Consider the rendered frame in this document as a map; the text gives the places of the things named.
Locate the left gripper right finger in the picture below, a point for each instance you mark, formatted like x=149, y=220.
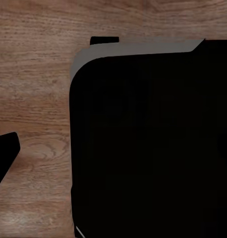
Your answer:
x=222, y=145

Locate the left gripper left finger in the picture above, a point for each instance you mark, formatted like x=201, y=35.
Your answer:
x=9, y=149

